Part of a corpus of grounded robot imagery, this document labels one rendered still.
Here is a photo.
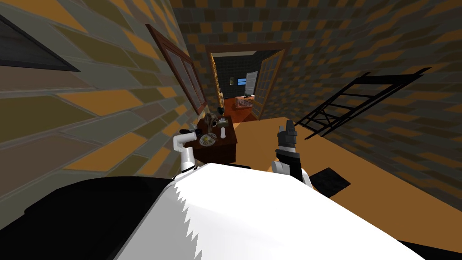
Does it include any black framed picture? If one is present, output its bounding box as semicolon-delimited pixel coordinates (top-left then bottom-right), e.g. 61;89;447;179
0;14;81;73

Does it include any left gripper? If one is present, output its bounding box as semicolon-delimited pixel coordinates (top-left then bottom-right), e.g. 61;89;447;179
179;128;198;142

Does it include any black wall shelf frame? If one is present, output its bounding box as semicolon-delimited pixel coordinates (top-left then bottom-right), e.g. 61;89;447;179
294;67;432;140

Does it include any orange sofa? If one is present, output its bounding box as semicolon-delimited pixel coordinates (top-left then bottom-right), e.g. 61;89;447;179
235;95;255;109

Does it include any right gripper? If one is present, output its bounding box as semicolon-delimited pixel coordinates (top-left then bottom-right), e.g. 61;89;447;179
276;120;299;153

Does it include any white door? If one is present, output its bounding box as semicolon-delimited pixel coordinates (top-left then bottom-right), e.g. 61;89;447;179
245;70;259;96

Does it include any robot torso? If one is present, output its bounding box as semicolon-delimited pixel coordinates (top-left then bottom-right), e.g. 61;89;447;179
115;162;427;260

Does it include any brown glazed door leaf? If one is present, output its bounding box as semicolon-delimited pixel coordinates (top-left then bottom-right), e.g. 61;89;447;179
251;48;286;121

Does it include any plate with food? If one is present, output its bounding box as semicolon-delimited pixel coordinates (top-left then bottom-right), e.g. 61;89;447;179
199;133;217;147

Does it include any leafy houseplant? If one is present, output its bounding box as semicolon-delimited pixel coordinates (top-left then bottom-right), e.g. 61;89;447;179
203;112;219;136

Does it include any dark brown wooden table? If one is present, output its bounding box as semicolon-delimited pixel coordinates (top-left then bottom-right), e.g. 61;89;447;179
183;115;239;165

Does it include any black floor mat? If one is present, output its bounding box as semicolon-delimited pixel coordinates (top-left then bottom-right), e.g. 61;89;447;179
309;167;351;199

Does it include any brown framed window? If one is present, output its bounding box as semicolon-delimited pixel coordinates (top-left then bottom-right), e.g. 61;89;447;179
145;23;208;116

